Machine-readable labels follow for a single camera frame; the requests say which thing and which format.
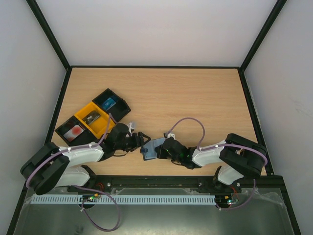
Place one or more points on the black bin far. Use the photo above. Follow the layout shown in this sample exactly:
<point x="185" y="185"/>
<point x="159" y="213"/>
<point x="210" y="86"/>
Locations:
<point x="119" y="110"/>

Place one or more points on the black VIP card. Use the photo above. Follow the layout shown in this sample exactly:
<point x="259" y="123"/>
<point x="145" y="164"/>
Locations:
<point x="91" y="117"/>

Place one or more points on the yellow bin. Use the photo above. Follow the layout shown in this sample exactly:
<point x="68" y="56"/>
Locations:
<point x="99" y="126"/>

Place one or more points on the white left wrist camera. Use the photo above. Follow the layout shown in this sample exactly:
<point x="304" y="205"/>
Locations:
<point x="131" y="127"/>

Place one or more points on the black bin near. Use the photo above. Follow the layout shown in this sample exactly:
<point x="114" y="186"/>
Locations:
<point x="86" y="137"/>

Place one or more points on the black front mounting rail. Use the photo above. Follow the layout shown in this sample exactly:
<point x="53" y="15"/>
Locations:
<point x="202" y="184"/>

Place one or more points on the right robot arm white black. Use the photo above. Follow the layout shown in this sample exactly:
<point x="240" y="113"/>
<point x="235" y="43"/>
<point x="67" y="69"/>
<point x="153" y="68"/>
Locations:
<point x="242" y="158"/>

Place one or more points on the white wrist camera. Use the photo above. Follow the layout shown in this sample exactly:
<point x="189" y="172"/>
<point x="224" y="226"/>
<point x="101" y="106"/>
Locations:
<point x="169" y="134"/>
<point x="131" y="127"/>

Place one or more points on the black aluminium frame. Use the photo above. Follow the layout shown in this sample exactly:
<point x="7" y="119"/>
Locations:
<point x="33" y="5"/>

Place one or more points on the blue leather card holder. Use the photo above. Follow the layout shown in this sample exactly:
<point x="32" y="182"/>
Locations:
<point x="151" y="150"/>

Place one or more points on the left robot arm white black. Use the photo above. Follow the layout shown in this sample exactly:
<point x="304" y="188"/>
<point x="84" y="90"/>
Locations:
<point x="53" y="166"/>

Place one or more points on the black bin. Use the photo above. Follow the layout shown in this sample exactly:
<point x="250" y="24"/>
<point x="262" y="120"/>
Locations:
<point x="119" y="110"/>
<point x="86" y="137"/>

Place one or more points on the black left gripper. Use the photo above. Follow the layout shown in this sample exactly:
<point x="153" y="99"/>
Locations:
<point x="136" y="141"/>

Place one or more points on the white red card in bin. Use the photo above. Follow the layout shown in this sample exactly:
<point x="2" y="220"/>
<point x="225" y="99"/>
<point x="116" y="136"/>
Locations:
<point x="73" y="133"/>

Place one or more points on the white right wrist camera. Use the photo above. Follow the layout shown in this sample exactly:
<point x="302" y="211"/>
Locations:
<point x="169" y="134"/>

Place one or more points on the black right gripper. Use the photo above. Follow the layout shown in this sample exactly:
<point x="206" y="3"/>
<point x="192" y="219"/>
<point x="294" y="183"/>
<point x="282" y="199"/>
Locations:
<point x="159" y="151"/>

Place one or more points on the blue credit card in bin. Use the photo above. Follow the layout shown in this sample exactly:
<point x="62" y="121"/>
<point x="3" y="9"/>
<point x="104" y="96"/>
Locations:
<point x="108" y="103"/>

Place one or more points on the light blue slotted cable duct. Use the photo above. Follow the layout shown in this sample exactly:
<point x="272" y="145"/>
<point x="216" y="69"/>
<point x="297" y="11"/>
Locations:
<point x="125" y="199"/>

